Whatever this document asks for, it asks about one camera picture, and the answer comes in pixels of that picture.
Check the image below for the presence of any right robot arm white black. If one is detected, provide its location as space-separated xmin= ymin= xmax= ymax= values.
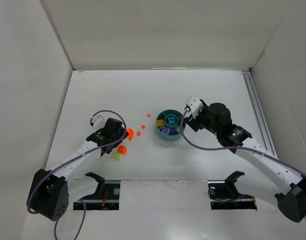
xmin=180 ymin=96 xmax=306 ymax=223

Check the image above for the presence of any orange round lego upper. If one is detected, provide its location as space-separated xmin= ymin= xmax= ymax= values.
xmin=126 ymin=128 xmax=134 ymax=138

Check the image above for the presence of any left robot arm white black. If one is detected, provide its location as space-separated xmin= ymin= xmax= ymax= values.
xmin=27 ymin=117 xmax=129 ymax=222

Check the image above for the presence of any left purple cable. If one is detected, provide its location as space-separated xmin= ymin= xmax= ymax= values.
xmin=26 ymin=109 xmax=127 ymax=240

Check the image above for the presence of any aluminium rail right side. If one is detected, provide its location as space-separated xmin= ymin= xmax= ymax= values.
xmin=242 ymin=70 xmax=276 ymax=156

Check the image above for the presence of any lavender square lego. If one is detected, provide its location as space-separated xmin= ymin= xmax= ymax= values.
xmin=161 ymin=127 xmax=170 ymax=135

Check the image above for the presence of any teal oval lego piece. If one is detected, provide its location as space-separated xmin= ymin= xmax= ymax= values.
xmin=166 ymin=116 xmax=177 ymax=125

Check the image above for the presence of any dark purple long lego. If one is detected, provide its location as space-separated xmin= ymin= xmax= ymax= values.
xmin=169 ymin=129 xmax=179 ymax=136

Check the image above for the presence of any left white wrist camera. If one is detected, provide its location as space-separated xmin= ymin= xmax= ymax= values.
xmin=90 ymin=114 xmax=106 ymax=129

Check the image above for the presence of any yellow orange square lego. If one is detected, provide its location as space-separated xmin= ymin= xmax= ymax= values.
xmin=156 ymin=119 xmax=165 ymax=128

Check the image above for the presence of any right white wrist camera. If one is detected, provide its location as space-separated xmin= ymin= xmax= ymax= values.
xmin=185 ymin=95 xmax=204 ymax=121

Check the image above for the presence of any orange round lego lower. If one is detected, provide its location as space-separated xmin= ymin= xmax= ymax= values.
xmin=117 ymin=145 xmax=127 ymax=155

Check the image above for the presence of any teal round divided container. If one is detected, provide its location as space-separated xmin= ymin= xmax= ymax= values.
xmin=156 ymin=109 xmax=186 ymax=142

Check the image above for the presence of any light green lego lower left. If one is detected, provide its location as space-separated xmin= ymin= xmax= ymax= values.
xmin=111 ymin=152 xmax=122 ymax=161

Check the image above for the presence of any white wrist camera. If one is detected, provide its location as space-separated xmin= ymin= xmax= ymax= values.
xmin=185 ymin=95 xmax=204 ymax=121
xmin=90 ymin=114 xmax=106 ymax=129

